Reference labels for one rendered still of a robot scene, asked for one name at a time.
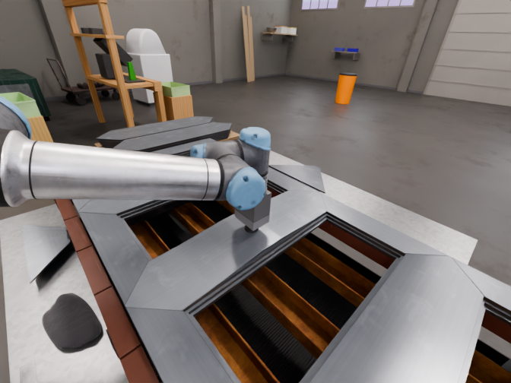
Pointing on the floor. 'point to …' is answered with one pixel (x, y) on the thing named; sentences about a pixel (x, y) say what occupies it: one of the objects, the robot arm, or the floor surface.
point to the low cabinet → (30, 83)
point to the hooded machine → (147, 61)
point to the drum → (345, 87)
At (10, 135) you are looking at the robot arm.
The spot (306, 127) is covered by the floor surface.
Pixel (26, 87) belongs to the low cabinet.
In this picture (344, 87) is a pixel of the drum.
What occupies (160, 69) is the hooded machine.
